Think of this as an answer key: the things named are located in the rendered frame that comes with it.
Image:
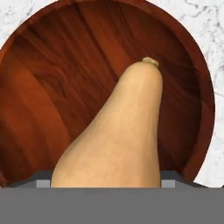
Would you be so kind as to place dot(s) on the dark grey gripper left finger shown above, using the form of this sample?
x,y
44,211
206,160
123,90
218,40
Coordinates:
x,y
40,178

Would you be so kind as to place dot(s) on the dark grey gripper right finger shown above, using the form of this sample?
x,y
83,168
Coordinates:
x,y
172,178

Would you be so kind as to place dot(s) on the tan butternut squash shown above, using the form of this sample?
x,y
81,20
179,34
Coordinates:
x,y
122,137

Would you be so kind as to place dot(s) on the brown wooden bowl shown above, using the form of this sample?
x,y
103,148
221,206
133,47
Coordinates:
x,y
58,87

